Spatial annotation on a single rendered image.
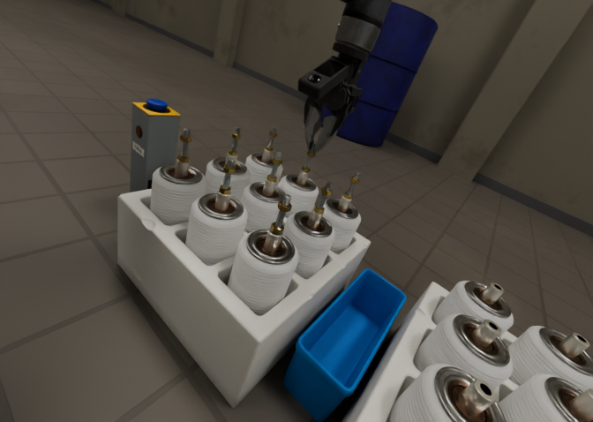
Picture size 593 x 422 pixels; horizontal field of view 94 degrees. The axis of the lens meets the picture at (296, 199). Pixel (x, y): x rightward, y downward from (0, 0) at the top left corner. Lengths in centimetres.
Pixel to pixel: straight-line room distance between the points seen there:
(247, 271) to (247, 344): 10
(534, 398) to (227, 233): 46
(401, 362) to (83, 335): 52
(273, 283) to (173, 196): 24
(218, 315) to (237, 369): 8
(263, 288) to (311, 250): 12
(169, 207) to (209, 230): 12
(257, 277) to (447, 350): 28
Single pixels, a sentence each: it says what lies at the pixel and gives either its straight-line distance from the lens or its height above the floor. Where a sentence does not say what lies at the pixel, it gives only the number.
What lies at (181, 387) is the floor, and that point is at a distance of 57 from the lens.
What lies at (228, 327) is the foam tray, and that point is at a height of 15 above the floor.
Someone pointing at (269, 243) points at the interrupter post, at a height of 26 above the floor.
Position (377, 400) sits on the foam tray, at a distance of 44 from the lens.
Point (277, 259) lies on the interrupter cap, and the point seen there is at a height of 25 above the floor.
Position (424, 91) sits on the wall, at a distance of 297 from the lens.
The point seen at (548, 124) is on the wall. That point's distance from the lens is 287.
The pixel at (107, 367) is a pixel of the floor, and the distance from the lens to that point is 60.
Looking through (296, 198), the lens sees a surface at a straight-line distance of 62.
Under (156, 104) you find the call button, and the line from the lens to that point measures 68.
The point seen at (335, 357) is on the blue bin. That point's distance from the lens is 66.
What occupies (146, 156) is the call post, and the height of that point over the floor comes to 22.
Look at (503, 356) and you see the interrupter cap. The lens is 51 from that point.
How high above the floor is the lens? 52
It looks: 27 degrees down
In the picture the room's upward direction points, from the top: 20 degrees clockwise
